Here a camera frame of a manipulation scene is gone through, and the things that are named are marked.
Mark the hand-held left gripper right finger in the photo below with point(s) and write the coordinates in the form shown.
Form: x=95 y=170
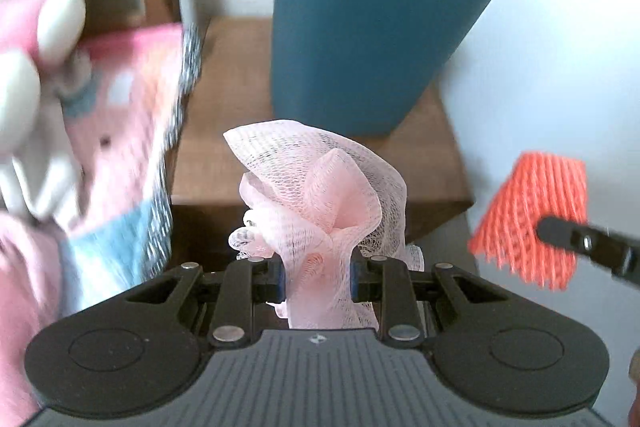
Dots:
x=357 y=279

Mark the grey and white garment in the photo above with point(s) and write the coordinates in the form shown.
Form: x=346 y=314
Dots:
x=35 y=182

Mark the colourful printed bed sheet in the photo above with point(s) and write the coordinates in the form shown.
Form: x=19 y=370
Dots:
x=135 y=117

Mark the white and brown wardrobe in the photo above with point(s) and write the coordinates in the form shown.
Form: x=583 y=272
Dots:
x=550 y=57

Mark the pink mesh net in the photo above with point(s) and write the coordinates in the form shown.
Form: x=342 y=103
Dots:
x=320 y=207

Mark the pink plush bear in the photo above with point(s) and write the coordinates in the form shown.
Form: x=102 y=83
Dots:
x=55 y=22

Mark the wooden nightstand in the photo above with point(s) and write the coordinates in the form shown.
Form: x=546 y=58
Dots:
x=230 y=107

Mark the teal plastic bin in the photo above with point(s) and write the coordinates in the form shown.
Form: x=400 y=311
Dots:
x=360 y=32

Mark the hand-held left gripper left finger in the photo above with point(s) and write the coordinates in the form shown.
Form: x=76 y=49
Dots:
x=276 y=279

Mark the orange foam net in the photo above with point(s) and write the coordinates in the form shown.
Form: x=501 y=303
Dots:
x=530 y=207

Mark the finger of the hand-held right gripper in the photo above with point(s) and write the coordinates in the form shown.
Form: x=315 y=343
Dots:
x=590 y=242

